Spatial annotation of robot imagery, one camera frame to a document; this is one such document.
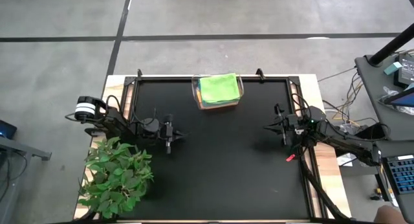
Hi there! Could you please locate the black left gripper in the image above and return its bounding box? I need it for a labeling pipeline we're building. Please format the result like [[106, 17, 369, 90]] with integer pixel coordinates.
[[158, 113, 188, 155]]

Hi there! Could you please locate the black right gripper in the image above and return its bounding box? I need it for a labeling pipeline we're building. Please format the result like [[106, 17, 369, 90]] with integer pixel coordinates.
[[263, 103, 304, 147]]

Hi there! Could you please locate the orange microfiber towel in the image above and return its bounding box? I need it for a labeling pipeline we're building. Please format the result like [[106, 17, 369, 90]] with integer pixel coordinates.
[[195, 87, 241, 110]]

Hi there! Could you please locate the green microfiber towel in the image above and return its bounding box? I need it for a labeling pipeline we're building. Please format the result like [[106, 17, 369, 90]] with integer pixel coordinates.
[[197, 73, 242, 105]]

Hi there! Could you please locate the clear plastic bin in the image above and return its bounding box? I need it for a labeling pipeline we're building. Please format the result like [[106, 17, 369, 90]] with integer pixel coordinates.
[[191, 73, 245, 111]]

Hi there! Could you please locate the white paper sheet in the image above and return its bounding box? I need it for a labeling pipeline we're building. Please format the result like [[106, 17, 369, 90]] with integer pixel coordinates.
[[336, 152, 356, 168]]

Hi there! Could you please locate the green leafy plant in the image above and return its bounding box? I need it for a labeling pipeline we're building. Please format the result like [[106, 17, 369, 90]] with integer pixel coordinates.
[[76, 138, 153, 221]]

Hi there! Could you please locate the dark grey workstation desk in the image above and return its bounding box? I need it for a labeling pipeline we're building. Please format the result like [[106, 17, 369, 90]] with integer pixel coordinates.
[[354, 54, 414, 224]]

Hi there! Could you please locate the small black yellow tool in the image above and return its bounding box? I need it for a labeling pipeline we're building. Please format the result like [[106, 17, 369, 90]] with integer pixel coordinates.
[[370, 187, 384, 201]]

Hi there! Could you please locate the small teal box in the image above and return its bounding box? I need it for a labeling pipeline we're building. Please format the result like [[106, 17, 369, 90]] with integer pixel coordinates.
[[384, 61, 403, 76]]

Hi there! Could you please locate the tablet with blue screen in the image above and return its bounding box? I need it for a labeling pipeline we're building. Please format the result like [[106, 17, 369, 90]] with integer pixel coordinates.
[[380, 86, 414, 108]]

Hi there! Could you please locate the backlit keyboard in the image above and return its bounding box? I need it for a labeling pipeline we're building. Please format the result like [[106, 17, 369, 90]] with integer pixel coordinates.
[[386, 154, 414, 196]]

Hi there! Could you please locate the black electronic device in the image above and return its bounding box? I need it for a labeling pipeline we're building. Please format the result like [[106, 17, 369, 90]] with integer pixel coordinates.
[[395, 52, 414, 87]]

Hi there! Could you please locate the black stand pole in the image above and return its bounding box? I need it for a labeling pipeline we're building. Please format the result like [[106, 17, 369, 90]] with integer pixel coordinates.
[[368, 23, 414, 66]]

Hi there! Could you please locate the person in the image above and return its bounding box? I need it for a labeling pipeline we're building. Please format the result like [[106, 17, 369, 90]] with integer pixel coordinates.
[[373, 205, 409, 224]]

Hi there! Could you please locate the grey metal desk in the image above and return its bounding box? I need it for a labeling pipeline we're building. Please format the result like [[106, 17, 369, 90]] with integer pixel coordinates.
[[0, 136, 52, 224]]

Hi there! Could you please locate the dark blue device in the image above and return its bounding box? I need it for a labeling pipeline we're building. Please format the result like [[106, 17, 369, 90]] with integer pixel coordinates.
[[0, 120, 17, 140]]

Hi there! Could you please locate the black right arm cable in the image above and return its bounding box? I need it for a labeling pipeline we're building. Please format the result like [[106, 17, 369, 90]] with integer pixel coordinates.
[[284, 93, 391, 144]]

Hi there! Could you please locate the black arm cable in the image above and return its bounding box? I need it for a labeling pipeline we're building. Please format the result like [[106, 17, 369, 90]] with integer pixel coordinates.
[[284, 93, 391, 144], [64, 94, 158, 128]]

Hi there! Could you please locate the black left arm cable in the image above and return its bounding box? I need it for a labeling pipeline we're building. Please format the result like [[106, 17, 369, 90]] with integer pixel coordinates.
[[64, 94, 158, 128]]

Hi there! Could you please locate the black corrugated cable sleeve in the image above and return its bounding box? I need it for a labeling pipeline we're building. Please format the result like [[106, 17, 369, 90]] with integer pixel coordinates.
[[299, 146, 350, 221]]

